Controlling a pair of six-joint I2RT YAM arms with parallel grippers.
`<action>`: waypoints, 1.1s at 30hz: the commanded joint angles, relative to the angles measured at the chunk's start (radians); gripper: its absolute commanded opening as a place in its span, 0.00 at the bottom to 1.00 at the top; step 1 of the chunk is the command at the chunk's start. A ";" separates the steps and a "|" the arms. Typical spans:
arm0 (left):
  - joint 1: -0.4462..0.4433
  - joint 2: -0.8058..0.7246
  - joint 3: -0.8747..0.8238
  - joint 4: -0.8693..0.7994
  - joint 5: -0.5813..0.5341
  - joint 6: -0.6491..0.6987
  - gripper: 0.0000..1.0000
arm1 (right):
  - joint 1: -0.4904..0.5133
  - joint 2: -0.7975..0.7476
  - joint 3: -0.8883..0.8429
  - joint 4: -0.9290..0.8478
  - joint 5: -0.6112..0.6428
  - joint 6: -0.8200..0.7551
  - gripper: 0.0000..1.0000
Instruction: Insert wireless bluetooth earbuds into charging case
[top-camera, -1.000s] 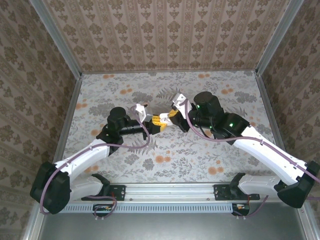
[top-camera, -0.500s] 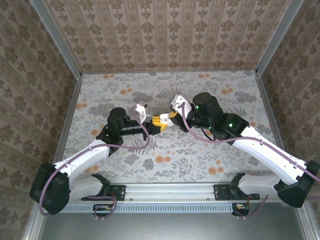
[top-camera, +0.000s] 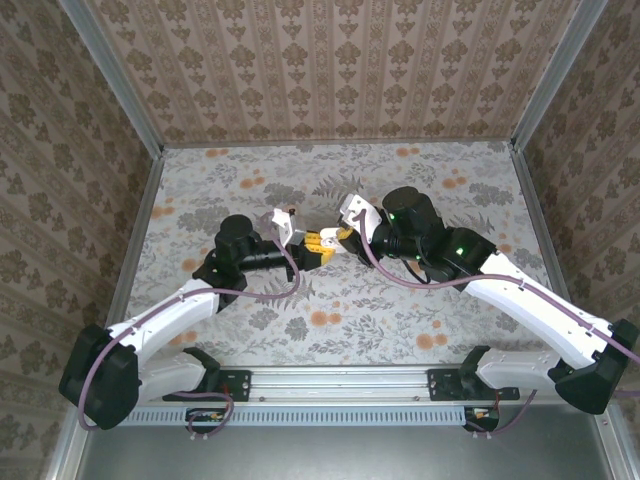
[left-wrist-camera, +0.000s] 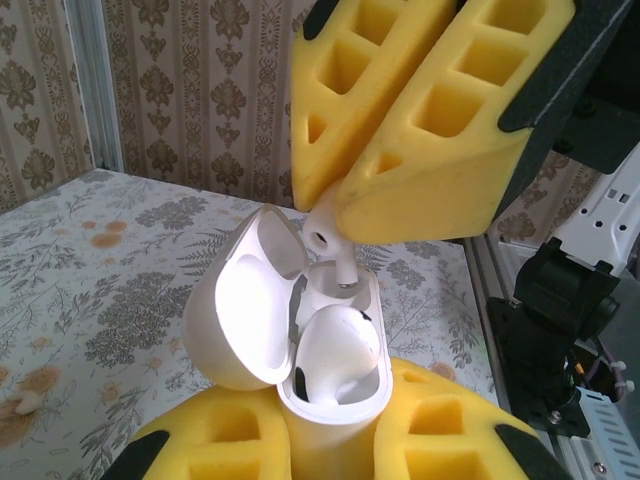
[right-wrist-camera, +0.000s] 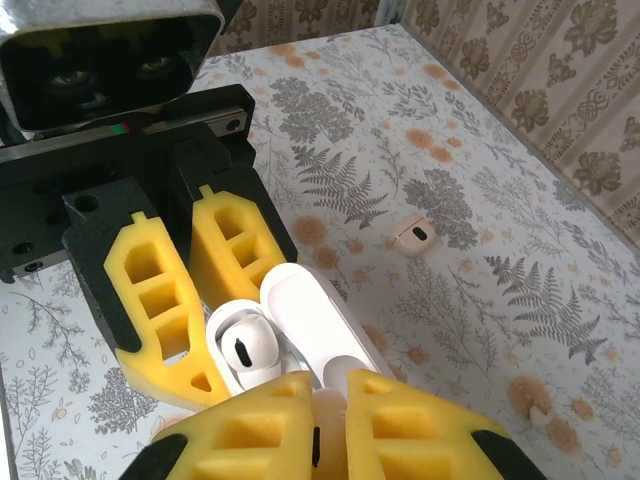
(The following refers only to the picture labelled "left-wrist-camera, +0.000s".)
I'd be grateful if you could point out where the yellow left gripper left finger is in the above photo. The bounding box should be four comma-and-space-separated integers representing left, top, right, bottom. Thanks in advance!
102, 384, 297, 480

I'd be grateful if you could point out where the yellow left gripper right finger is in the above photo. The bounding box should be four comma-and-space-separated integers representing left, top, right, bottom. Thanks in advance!
372, 355, 574, 480

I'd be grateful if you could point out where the white wireless earbud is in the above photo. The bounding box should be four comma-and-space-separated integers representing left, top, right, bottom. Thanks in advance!
303, 192, 359, 292
289, 304, 385, 404

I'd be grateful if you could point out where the white earbuds charging case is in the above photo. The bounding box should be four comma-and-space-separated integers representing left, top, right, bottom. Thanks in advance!
183, 203, 392, 480

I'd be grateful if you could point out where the small pale earbud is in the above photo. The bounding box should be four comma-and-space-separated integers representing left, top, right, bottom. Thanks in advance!
14, 392, 44, 416

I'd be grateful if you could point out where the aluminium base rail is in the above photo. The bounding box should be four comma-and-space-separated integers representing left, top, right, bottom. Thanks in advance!
462, 234, 640, 480

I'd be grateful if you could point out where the white slotted cable duct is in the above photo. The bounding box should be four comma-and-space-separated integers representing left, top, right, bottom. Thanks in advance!
574, 389, 640, 480

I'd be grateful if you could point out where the aluminium frame post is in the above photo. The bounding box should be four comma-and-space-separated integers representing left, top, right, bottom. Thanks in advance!
69, 0, 126, 174

